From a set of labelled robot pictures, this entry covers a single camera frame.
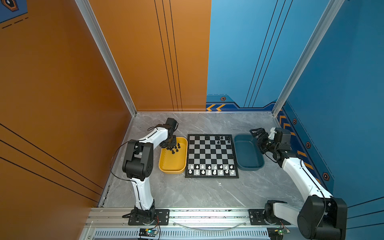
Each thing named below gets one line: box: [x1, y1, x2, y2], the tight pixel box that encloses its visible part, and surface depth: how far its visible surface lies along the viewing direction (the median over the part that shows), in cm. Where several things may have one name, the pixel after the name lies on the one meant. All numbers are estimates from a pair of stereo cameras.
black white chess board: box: [185, 134, 239, 179], surface depth 94 cm
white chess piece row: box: [188, 164, 235, 175], surface depth 88 cm
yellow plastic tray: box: [158, 137, 188, 174], surface depth 94 cm
